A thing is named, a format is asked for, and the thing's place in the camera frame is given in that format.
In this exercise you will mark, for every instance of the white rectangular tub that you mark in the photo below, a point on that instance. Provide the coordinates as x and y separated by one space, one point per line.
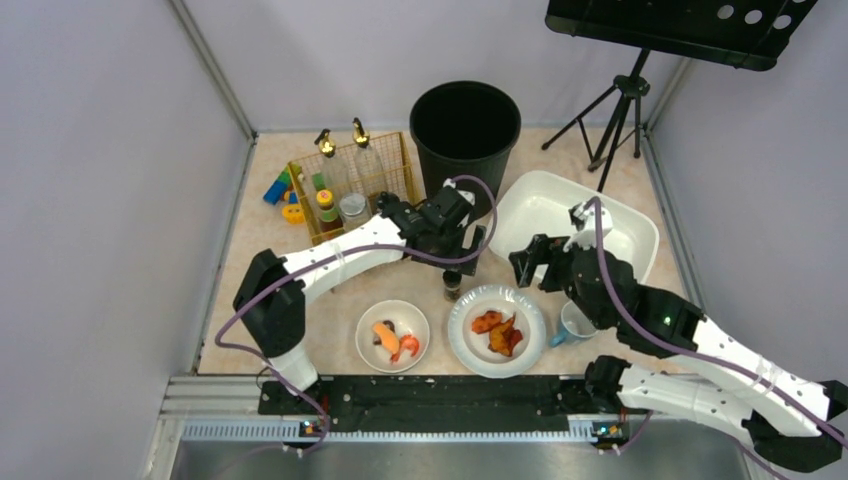
539 202

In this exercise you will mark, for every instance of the green toy block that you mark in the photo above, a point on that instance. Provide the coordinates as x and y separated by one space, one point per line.
318 182

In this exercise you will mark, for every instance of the black music stand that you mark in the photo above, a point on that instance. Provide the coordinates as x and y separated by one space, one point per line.
749 35

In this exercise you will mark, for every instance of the glass oil bottle dark liquid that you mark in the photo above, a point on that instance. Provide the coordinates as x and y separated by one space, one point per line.
368 165

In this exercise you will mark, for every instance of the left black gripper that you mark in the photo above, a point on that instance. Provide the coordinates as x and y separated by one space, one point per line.
453 250

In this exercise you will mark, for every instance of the orange food piece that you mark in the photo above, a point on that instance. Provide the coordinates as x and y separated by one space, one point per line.
385 336

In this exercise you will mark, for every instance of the fried food pieces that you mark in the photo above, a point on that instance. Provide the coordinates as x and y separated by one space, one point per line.
503 336

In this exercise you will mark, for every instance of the metal corner post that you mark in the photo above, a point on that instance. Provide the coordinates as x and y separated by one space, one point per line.
212 68

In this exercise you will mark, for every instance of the dark octopus toy piece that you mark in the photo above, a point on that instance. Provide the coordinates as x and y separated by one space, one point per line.
385 326

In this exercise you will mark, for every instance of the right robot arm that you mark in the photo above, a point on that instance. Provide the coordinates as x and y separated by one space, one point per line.
782 417

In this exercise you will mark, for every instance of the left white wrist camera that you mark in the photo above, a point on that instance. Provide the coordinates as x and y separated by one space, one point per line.
469 196

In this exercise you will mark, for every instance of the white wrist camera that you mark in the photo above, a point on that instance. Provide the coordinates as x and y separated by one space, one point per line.
469 196
591 220

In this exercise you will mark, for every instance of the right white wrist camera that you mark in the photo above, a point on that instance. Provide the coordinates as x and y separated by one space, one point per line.
591 220

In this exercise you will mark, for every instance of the gold wire basket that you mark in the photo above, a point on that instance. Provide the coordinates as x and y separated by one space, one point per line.
399 174

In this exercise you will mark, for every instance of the small dark spice jar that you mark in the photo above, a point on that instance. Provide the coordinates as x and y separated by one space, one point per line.
452 285

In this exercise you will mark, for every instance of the red shrimp toy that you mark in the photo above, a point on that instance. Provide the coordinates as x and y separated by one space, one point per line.
408 344

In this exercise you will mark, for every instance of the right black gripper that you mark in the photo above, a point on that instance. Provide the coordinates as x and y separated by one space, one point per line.
544 263

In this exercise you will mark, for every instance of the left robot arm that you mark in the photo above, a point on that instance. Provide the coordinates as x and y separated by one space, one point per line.
272 298

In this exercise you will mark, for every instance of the white paper plate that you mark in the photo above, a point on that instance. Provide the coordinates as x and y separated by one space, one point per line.
472 350

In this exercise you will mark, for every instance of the blue mug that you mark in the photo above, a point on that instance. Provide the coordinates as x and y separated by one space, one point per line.
573 327

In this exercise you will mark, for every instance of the red sauce bottle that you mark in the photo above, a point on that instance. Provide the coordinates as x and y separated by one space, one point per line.
329 220

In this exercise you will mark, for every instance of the green lego brick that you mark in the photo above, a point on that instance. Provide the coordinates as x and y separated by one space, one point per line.
286 175

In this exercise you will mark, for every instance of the white bowl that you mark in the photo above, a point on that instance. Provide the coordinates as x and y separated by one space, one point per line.
380 328

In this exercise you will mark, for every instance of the blue toy block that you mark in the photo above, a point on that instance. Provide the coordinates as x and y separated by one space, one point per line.
275 192

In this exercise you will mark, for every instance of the black trash bin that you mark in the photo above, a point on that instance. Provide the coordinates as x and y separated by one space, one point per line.
464 128

